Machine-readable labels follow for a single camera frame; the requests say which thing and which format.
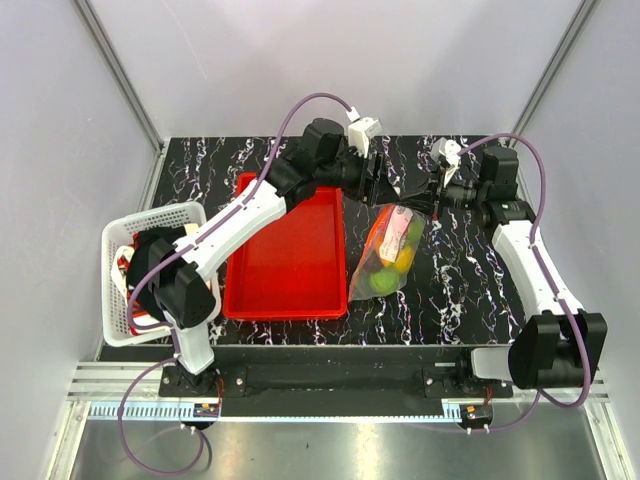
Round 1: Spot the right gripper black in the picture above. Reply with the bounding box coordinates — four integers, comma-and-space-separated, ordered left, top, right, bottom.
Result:
399, 165, 488, 222

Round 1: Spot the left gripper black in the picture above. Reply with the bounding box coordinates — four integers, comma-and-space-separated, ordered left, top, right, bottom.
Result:
316, 144, 400, 206

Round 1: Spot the clear zip top bag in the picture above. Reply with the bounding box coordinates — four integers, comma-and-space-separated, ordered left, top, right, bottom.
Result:
348, 205, 426, 301

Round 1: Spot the red fake apple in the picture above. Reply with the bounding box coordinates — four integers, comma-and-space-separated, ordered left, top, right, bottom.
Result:
367, 225, 387, 256

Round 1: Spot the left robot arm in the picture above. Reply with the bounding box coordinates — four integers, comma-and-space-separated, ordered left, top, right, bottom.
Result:
128, 117, 398, 396

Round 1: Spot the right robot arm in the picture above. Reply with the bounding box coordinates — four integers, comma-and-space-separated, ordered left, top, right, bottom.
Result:
401, 138, 608, 397

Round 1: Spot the green fake lime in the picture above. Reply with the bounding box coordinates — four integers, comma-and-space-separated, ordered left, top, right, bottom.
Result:
406, 222, 424, 244

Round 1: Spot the yellow fake lemon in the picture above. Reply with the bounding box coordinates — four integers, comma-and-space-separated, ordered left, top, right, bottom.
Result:
393, 247, 415, 274

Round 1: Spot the green fake custard apple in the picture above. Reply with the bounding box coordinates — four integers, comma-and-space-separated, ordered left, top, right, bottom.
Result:
369, 268, 400, 296

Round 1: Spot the red plastic tray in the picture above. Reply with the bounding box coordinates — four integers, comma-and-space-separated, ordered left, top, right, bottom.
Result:
222, 187, 347, 321

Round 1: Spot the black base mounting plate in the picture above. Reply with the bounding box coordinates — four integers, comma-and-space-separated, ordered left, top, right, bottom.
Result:
159, 345, 513, 422

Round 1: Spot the black cloth in basket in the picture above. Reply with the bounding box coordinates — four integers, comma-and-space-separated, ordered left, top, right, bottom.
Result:
125, 223, 210, 328

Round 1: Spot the white plastic basket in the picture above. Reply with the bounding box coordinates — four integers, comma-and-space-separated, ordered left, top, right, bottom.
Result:
101, 201, 207, 347

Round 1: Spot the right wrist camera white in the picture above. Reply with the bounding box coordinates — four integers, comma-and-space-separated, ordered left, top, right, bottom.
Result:
430, 137, 462, 173

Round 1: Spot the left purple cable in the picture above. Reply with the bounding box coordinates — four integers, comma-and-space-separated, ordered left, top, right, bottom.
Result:
117, 92, 359, 476

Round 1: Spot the purple cable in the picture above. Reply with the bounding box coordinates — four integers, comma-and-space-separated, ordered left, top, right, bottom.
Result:
117, 92, 359, 476
459, 132, 601, 434

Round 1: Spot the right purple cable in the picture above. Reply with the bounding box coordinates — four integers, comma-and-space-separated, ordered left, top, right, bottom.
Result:
459, 132, 601, 434

